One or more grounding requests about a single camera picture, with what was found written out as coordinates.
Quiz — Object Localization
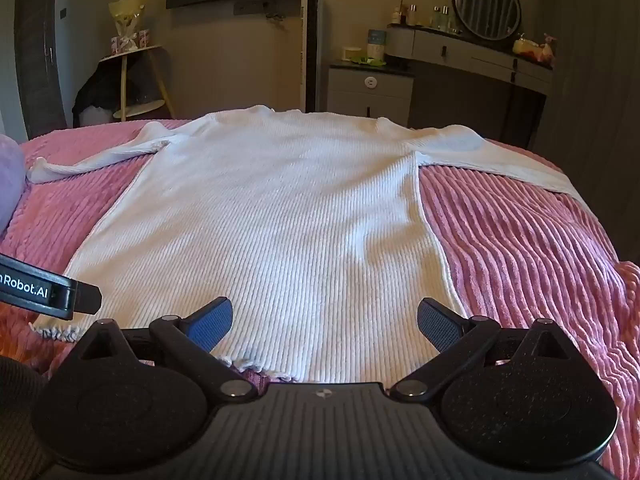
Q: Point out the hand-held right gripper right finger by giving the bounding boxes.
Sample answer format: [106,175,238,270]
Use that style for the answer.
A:
[390,297,571,403]

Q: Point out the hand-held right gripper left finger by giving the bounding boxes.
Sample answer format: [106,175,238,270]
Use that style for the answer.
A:
[75,296,258,402]

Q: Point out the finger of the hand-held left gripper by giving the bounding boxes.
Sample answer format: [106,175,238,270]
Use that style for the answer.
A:
[70,280,103,317]

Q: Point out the white ribbed sweater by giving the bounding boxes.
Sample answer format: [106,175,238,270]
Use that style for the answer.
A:
[26,105,583,383]

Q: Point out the lilac plush pillow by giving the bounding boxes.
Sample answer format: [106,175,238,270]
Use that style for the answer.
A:
[0,134,27,233]

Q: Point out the pink ribbed blanket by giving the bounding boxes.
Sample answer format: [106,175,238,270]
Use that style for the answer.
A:
[0,119,640,480]

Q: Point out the white trash bin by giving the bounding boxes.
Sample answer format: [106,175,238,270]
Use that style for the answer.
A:
[82,105,117,126]

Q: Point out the black garment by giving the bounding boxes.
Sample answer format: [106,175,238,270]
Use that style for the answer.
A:
[72,55,126,126]

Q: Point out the wooden tiered side table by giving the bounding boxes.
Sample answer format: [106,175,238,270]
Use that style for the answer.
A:
[97,44,176,122]

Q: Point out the dark room door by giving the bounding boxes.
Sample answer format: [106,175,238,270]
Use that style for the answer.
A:
[14,0,68,140]

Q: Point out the grey drawer cabinet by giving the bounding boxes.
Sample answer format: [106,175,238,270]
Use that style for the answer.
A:
[327,62,416,128]

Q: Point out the grey dressing table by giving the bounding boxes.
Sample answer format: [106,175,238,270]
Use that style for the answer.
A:
[386,24,555,151]

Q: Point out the wrapped flower bouquet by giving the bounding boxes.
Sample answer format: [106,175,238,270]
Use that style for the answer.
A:
[108,0,151,53]

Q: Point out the blue and white box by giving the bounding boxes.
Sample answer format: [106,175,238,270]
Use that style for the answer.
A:
[367,29,388,61]

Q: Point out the white standing panel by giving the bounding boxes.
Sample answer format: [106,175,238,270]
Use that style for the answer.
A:
[300,0,321,113]

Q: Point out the round vanity mirror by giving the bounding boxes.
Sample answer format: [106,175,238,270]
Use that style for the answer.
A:
[452,0,522,41]

